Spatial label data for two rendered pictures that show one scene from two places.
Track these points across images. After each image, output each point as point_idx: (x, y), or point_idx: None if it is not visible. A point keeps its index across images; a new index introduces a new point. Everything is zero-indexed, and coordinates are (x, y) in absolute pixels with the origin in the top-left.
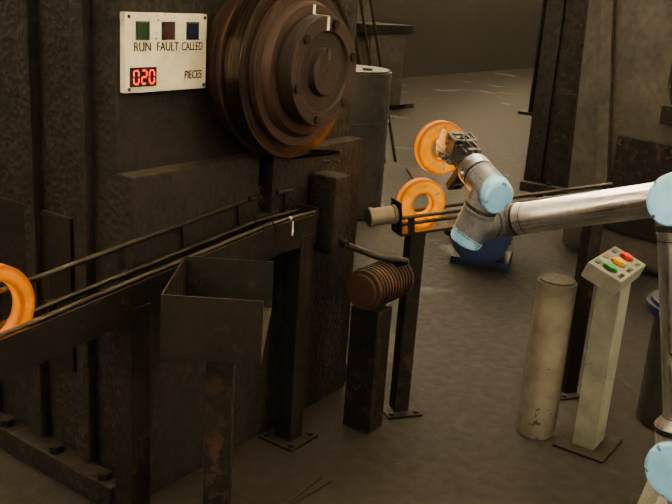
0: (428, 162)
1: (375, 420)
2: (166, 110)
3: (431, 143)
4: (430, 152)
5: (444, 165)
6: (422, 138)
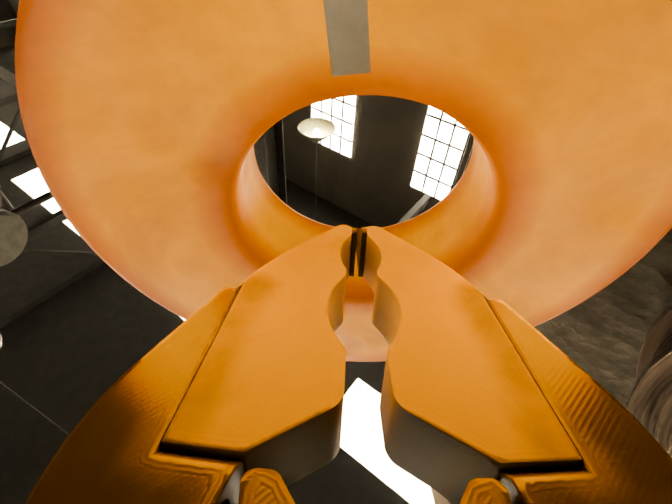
0: (621, 74)
1: None
2: None
3: (494, 269)
4: (534, 198)
5: (330, 0)
6: (575, 304)
